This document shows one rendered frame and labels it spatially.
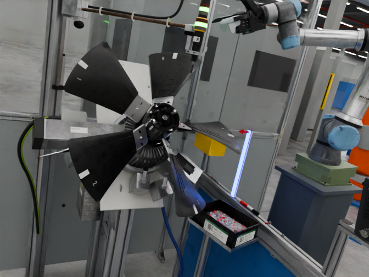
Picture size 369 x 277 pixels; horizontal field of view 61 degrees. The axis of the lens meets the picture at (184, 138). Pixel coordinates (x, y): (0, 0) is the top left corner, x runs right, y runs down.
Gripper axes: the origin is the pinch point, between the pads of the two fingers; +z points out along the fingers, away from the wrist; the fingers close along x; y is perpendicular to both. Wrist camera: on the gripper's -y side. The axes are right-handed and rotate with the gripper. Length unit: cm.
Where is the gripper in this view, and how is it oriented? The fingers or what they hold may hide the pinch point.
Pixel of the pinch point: (217, 20)
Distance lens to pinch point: 133.8
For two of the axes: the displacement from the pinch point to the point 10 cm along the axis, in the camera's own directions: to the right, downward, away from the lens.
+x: -2.5, -3.8, 8.9
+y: 1.9, 8.8, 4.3
